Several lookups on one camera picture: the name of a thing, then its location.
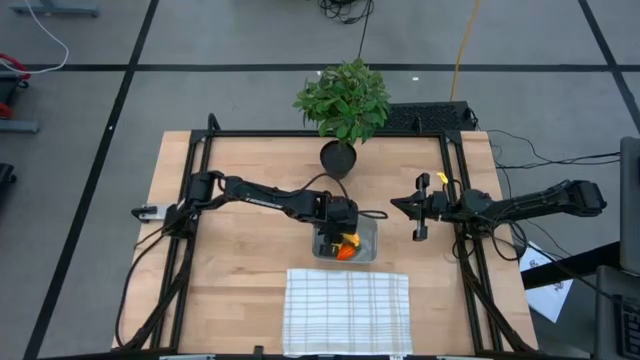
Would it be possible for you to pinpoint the grey metal stand foot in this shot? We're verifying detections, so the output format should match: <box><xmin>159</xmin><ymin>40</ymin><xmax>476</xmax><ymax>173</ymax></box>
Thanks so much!
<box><xmin>7</xmin><ymin>0</ymin><xmax>101</xmax><ymax>17</ymax></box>

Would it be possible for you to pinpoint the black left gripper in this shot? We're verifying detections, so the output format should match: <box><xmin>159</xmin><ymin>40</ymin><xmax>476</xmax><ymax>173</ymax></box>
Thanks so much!
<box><xmin>313</xmin><ymin>194</ymin><xmax>362</xmax><ymax>259</ymax></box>

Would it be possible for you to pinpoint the white printed paper sheet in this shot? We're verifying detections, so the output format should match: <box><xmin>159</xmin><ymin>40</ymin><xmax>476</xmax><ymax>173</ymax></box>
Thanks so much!
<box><xmin>518</xmin><ymin>241</ymin><xmax>576</xmax><ymax>325</ymax></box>

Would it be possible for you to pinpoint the yellow cable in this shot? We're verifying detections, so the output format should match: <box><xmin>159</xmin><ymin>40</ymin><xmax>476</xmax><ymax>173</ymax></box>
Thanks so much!
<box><xmin>449</xmin><ymin>0</ymin><xmax>484</xmax><ymax>103</ymax></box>

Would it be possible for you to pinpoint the black keyboard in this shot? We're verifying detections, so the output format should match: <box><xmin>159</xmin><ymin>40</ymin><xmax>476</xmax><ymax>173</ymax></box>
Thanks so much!
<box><xmin>613</xmin><ymin>294</ymin><xmax>640</xmax><ymax>360</ymax></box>

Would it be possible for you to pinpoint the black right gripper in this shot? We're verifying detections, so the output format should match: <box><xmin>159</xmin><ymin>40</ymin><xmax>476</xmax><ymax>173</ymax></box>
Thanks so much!
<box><xmin>390</xmin><ymin>172</ymin><xmax>454</xmax><ymax>242</ymax></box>

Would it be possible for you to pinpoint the black perforated box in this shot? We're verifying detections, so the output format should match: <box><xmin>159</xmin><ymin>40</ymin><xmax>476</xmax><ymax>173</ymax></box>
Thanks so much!
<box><xmin>387</xmin><ymin>101</ymin><xmax>477</xmax><ymax>134</ymax></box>

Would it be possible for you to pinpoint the white checked dish towel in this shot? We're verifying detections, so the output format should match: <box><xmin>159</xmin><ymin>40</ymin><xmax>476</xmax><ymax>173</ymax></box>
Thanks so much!
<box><xmin>282</xmin><ymin>268</ymin><xmax>415</xmax><ymax>359</ymax></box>

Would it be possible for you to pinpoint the black desk foot bar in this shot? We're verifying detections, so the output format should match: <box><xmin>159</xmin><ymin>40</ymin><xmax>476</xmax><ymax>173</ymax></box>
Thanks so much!
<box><xmin>519</xmin><ymin>242</ymin><xmax>624</xmax><ymax>291</ymax></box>

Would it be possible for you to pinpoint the black plant pot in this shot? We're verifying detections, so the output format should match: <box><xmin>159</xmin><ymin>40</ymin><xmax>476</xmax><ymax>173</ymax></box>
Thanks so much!
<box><xmin>319</xmin><ymin>139</ymin><xmax>359</xmax><ymax>180</ymax></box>

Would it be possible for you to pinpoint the black aluminium table frame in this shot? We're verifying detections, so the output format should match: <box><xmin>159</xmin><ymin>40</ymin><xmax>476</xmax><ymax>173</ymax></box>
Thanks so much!
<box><xmin>112</xmin><ymin>112</ymin><xmax>539</xmax><ymax>359</ymax></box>

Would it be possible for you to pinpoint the green leafy plant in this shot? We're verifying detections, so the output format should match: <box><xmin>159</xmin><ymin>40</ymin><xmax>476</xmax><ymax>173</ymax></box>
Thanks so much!
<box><xmin>292</xmin><ymin>57</ymin><xmax>392</xmax><ymax>146</ymax></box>

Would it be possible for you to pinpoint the white plastic storage bin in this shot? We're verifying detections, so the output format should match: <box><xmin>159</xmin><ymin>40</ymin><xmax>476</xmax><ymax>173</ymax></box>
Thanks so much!
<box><xmin>310</xmin><ymin>213</ymin><xmax>380</xmax><ymax>265</ymax></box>

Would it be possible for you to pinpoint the red and black floor equipment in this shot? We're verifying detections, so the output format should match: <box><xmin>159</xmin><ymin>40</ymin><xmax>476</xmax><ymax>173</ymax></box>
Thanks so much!
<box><xmin>0</xmin><ymin>52</ymin><xmax>40</xmax><ymax>135</ymax></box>

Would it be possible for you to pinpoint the thin black floor cable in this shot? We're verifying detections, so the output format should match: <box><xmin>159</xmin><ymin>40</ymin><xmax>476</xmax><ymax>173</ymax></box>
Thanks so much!
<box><xmin>487</xmin><ymin>128</ymin><xmax>622</xmax><ymax>170</ymax></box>

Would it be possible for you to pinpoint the black cable bundle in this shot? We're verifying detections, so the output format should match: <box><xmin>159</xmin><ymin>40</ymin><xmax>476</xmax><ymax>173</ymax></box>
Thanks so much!
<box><xmin>317</xmin><ymin>0</ymin><xmax>376</xmax><ymax>64</ymax></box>

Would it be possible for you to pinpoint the white floor cable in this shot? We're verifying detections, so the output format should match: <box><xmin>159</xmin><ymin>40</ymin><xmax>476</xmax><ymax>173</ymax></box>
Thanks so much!
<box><xmin>0</xmin><ymin>0</ymin><xmax>71</xmax><ymax>76</ymax></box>

